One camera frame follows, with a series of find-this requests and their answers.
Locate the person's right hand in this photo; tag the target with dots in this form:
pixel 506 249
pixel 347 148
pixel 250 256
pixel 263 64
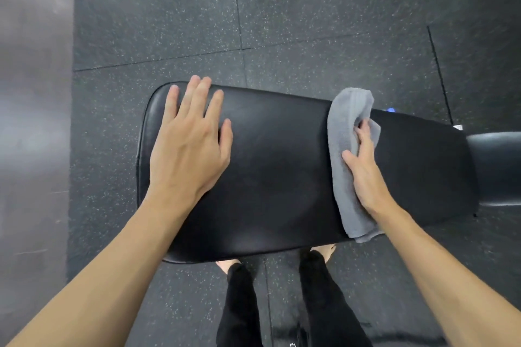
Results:
pixel 366 180

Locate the person's left hand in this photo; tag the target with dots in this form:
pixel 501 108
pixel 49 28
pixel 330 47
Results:
pixel 187 155

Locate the grey towel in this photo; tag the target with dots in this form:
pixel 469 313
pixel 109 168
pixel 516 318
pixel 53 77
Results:
pixel 346 147

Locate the black padded gym bench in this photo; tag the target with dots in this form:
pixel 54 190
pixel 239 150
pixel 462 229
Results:
pixel 276 163

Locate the person's left forearm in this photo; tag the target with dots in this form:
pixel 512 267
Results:
pixel 101 285

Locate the person's right forearm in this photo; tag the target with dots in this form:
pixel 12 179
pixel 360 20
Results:
pixel 447 285

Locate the person's right foot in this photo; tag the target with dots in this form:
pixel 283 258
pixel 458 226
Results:
pixel 325 252

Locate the person's foot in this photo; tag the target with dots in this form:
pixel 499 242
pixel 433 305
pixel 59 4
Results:
pixel 226 266
pixel 325 252

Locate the person's left foot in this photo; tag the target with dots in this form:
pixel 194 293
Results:
pixel 226 266

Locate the black trousers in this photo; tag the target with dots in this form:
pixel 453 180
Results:
pixel 329 302

